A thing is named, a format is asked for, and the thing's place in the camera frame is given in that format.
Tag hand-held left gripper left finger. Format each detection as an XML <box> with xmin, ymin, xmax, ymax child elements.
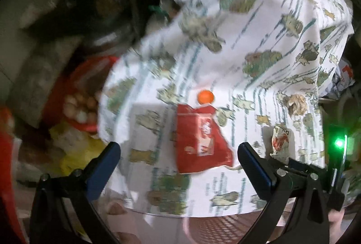
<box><xmin>30</xmin><ymin>142</ymin><xmax>122</xmax><ymax>244</ymax></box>

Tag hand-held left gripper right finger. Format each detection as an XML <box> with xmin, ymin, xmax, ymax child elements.
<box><xmin>237</xmin><ymin>142</ymin><xmax>329</xmax><ymax>244</ymax></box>

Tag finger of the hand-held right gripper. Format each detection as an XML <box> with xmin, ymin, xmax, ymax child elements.
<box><xmin>271</xmin><ymin>157</ymin><xmax>328</xmax><ymax>177</ymax></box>

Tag red and white small wrapper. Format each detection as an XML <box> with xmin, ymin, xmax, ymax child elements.
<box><xmin>271</xmin><ymin>125</ymin><xmax>292</xmax><ymax>158</ymax></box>

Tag red snack packet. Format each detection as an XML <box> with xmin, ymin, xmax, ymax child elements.
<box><xmin>175</xmin><ymin>104</ymin><xmax>234</xmax><ymax>174</ymax></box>

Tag brown tissue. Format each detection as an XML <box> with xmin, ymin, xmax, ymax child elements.
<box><xmin>285</xmin><ymin>94</ymin><xmax>307</xmax><ymax>115</ymax></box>

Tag pink plastic basket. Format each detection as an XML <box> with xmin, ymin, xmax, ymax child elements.
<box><xmin>180</xmin><ymin>211</ymin><xmax>266</xmax><ymax>244</ymax></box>

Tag small orange ball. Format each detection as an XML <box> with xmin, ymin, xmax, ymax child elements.
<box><xmin>197</xmin><ymin>90</ymin><xmax>215</xmax><ymax>105</ymax></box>

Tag person's right forearm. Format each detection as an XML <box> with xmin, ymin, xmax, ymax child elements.
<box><xmin>329</xmin><ymin>206</ymin><xmax>353</xmax><ymax>235</ymax></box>

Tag yellow plastic bag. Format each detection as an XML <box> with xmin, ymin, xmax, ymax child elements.
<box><xmin>49</xmin><ymin>123</ymin><xmax>106</xmax><ymax>174</ymax></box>

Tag red basin of eggs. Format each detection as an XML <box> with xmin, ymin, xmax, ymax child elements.
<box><xmin>45</xmin><ymin>56</ymin><xmax>117</xmax><ymax>133</ymax></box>

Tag red cardboard box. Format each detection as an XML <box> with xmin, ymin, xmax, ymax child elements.
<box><xmin>0</xmin><ymin>106</ymin><xmax>26</xmax><ymax>244</ymax></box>

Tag white crumpled plastic bag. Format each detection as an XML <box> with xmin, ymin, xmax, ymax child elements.
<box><xmin>324</xmin><ymin>59</ymin><xmax>355</xmax><ymax>99</ymax></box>

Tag steel pot lid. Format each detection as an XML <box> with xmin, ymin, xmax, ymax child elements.
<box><xmin>85</xmin><ymin>25</ymin><xmax>141</xmax><ymax>50</ymax></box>

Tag animal print white cloth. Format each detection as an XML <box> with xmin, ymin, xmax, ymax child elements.
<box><xmin>97</xmin><ymin>0</ymin><xmax>354</xmax><ymax>218</ymax></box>

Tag green string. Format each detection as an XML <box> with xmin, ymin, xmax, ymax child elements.
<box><xmin>148</xmin><ymin>5</ymin><xmax>170</xmax><ymax>21</ymax></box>

